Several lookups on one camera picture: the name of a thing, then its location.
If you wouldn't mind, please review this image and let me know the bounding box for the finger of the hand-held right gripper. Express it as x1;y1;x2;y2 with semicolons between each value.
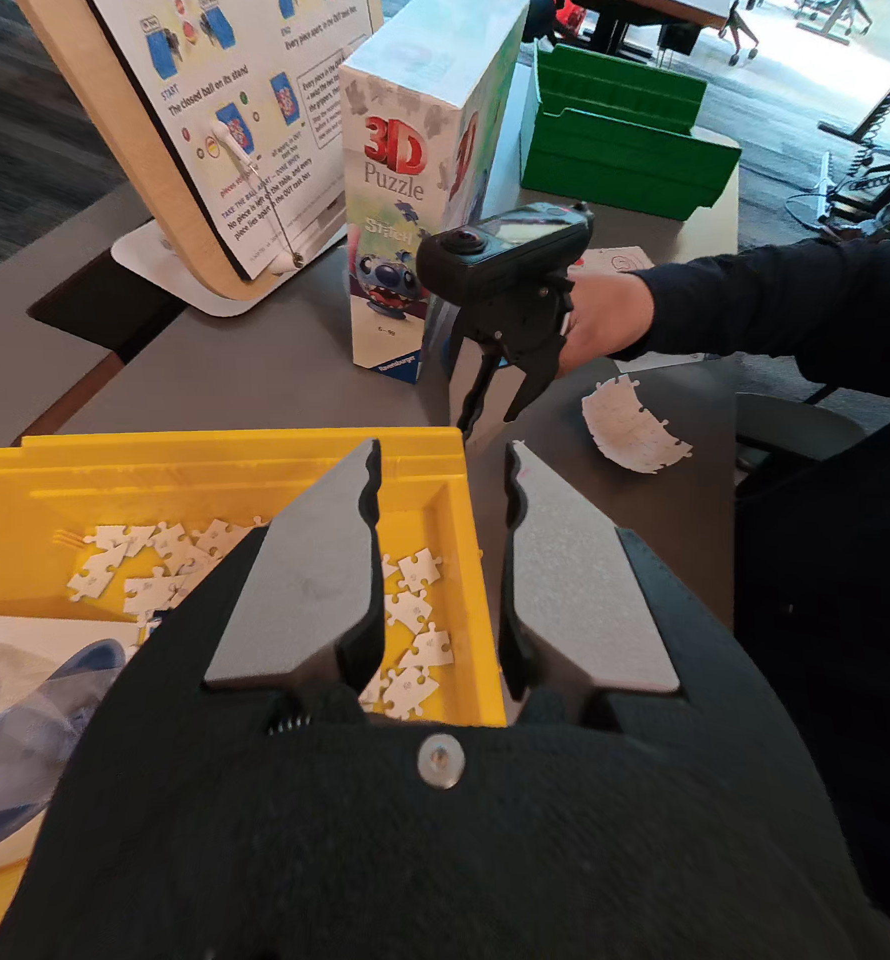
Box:
502;339;567;423
455;351;503;445

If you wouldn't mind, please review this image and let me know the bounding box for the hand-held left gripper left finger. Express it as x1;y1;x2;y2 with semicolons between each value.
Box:
203;438;387;696

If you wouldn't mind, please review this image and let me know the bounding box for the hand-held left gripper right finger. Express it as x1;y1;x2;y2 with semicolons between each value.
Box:
499;441;682;704

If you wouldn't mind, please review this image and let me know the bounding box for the assembled curved puzzle section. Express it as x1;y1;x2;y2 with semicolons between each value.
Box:
582;375;693;475

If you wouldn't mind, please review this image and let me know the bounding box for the pile of puzzle pieces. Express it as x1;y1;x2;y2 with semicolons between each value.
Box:
66;517;453;721

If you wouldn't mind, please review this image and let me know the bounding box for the yellow plastic bin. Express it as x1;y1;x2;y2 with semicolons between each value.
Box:
0;427;507;960

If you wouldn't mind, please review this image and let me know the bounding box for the person's right forearm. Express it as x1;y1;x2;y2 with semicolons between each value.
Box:
613;236;890;385

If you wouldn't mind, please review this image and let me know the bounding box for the cartoon printed puzzle box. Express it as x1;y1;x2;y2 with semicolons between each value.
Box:
340;0;530;385

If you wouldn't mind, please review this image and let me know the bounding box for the person's right hand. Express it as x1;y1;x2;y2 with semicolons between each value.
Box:
559;268;656;378

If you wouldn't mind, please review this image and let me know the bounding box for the white folded leaflet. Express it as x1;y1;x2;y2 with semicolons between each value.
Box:
572;247;708;374

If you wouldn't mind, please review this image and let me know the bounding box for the green plastic crate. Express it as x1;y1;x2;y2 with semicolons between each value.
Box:
520;41;742;222

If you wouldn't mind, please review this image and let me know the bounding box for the white paper sheet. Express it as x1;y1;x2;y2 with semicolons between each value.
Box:
0;615;153;879

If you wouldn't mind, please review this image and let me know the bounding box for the printed instruction sheet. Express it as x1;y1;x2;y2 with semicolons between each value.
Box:
88;0;374;282

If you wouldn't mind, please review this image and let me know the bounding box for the clear bag of blue parts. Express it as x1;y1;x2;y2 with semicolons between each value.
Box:
0;637;127;856

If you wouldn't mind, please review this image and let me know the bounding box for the black pad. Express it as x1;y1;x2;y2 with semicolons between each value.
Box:
28;251;187;365

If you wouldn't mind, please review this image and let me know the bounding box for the wooden display board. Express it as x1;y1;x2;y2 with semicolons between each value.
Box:
13;0;386;318

